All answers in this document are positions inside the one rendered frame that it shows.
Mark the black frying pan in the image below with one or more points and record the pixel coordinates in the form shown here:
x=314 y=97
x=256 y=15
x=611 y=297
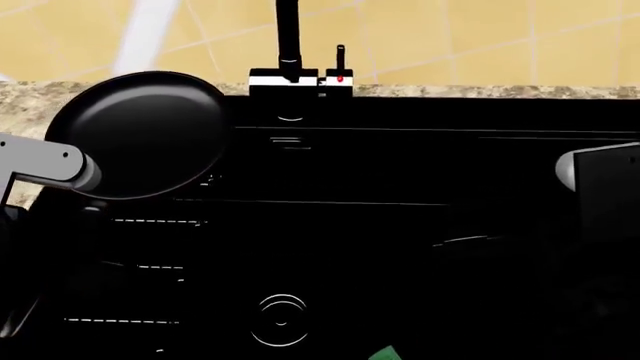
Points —
x=150 y=131

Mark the black sink basin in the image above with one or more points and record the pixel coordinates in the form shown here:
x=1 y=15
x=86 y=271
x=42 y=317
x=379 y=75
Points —
x=380 y=180

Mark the black white faucet base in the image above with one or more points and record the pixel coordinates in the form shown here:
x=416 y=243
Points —
x=270 y=85

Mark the black faucet lever box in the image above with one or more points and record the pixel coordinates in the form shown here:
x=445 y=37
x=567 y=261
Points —
x=340 y=84

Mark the round sink drain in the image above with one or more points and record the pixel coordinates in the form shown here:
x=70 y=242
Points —
x=280 y=320

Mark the green sponge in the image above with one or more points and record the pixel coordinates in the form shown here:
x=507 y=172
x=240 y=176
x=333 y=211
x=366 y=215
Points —
x=387 y=354

